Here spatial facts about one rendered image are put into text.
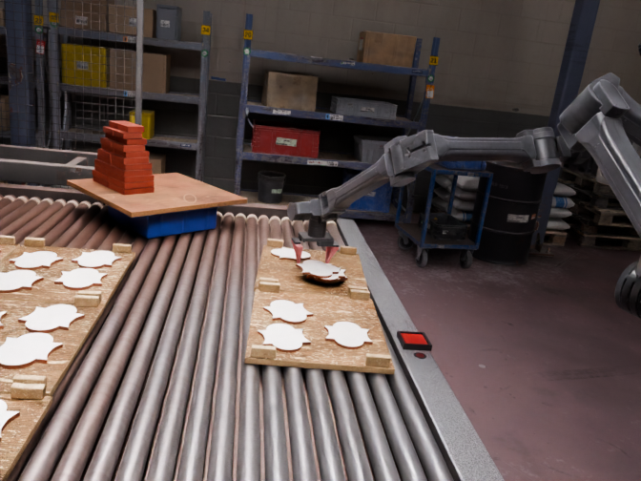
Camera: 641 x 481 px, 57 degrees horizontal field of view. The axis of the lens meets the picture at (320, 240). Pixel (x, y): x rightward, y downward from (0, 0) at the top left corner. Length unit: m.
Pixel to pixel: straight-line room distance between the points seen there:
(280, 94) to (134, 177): 3.67
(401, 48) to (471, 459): 5.03
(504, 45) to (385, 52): 1.59
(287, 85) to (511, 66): 2.57
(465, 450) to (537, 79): 6.18
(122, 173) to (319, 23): 4.43
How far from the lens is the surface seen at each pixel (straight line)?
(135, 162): 2.30
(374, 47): 5.88
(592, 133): 1.11
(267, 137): 5.81
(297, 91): 5.86
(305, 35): 6.43
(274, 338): 1.45
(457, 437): 1.27
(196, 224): 2.28
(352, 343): 1.47
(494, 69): 6.95
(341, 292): 1.79
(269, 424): 1.20
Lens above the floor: 1.61
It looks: 17 degrees down
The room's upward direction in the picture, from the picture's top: 7 degrees clockwise
